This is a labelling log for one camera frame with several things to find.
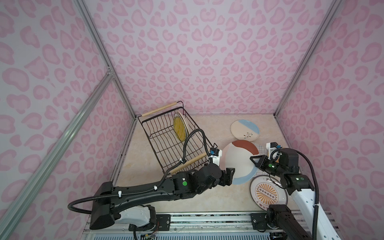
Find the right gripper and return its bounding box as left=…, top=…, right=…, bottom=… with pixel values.
left=249, top=154, right=287, bottom=178

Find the large pink blue plate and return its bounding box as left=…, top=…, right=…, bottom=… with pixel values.
left=220, top=140, right=259, bottom=185

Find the orange sunburst plate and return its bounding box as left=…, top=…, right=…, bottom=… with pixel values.
left=250, top=175, right=288, bottom=211

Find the black wire dish rack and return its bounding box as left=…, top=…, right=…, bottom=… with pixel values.
left=138, top=101, right=217, bottom=172

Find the yellow striped plate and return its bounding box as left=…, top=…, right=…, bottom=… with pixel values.
left=174, top=116, right=188, bottom=142

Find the white green-rimmed plate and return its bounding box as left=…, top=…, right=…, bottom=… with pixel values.
left=173, top=111, right=190, bottom=142

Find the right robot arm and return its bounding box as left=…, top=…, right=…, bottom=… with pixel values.
left=250, top=148, right=341, bottom=240

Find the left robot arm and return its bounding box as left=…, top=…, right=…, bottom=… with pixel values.
left=90, top=163, right=236, bottom=230

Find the white plaid plate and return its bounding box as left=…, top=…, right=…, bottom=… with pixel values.
left=254, top=144, right=268, bottom=177

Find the cream blue plate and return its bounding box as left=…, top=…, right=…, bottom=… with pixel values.
left=230, top=120, right=261, bottom=142

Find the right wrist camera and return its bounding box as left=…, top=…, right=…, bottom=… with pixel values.
left=266, top=142, right=282, bottom=161

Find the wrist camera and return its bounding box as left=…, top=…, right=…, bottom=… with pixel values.
left=209, top=148, right=223, bottom=166
left=266, top=142, right=282, bottom=161

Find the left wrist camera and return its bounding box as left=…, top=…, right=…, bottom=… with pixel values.
left=209, top=148, right=223, bottom=166

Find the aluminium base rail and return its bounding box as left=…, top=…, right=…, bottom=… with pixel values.
left=81, top=211, right=288, bottom=240

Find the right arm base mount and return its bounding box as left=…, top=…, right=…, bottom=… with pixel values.
left=250, top=213, right=269, bottom=233

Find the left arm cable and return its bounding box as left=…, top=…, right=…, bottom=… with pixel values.
left=67, top=128, right=215, bottom=215

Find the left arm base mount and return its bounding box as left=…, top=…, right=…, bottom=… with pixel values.
left=129, top=214, right=171, bottom=232

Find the aluminium frame strut right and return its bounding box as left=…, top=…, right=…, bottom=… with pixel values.
left=274, top=0, right=345, bottom=118

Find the aluminium frame strut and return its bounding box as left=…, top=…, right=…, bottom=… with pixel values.
left=274, top=0, right=345, bottom=118
left=1, top=1, right=134, bottom=240

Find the aluminium frame strut left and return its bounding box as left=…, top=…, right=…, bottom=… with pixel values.
left=1, top=1, right=134, bottom=240

